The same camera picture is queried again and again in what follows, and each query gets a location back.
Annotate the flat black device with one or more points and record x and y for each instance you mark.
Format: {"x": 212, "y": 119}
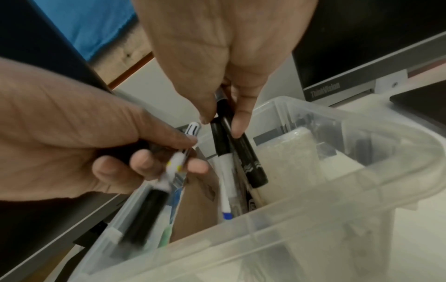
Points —
{"x": 423, "y": 102}

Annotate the white marker with black cap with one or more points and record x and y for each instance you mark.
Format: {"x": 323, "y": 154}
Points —
{"x": 223, "y": 165}

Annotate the person's left hand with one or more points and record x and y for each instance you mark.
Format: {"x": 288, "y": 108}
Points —
{"x": 62, "y": 129}

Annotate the black monitor with grey bezel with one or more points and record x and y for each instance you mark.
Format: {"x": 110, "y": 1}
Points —
{"x": 348, "y": 35}

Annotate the wooden board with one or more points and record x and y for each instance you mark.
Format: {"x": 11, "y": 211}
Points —
{"x": 118, "y": 60}

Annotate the brown cardboard piece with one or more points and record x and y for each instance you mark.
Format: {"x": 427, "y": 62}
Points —
{"x": 195, "y": 209}

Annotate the person's right hand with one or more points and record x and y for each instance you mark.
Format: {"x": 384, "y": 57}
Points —
{"x": 209, "y": 41}

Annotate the clear plastic storage bin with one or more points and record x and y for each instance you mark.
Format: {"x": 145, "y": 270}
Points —
{"x": 313, "y": 220}

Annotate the black marker with silver clip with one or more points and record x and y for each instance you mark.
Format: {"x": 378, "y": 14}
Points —
{"x": 249, "y": 159}

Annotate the blue cloth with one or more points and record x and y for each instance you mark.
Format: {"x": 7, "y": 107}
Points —
{"x": 90, "y": 24}

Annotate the white pen with yellow print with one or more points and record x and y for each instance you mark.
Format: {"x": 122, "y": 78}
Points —
{"x": 176, "y": 165}

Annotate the green pen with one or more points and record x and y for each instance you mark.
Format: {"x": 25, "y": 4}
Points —
{"x": 165, "y": 235}

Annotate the white plastic bracket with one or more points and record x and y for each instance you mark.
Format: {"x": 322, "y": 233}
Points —
{"x": 390, "y": 81}

